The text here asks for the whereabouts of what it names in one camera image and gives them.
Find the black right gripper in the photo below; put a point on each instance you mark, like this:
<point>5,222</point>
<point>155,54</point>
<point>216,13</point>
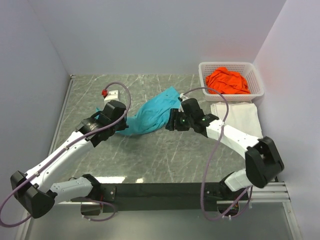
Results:
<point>175,114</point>

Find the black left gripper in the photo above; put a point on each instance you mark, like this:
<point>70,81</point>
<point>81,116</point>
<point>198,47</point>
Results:
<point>123,125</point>

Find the turquoise t shirt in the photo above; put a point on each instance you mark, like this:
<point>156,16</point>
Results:
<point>153,114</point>

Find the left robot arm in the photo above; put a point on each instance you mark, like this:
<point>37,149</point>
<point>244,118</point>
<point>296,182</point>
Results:
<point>38,189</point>

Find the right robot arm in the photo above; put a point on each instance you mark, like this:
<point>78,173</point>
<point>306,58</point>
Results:
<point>262,160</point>

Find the orange t shirt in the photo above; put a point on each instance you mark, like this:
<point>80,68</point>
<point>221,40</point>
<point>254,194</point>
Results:
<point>227,82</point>

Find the folded white t shirt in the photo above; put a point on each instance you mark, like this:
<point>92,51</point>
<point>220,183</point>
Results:
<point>243,116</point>

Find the white plastic laundry basket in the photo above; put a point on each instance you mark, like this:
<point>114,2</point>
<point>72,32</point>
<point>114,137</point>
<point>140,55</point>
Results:
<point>246,69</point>

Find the black base crossbar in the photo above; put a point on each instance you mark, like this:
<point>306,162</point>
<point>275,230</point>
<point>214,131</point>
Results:
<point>164,196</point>

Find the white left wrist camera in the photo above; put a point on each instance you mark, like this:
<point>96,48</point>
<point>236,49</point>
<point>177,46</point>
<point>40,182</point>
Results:
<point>110,95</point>

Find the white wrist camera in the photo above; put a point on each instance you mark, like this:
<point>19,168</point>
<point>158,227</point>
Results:
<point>181,99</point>
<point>110,95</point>

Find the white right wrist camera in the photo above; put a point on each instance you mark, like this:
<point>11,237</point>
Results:
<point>181,99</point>

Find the aluminium rail frame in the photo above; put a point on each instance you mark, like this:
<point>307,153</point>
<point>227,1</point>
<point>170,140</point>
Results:
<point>159,157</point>

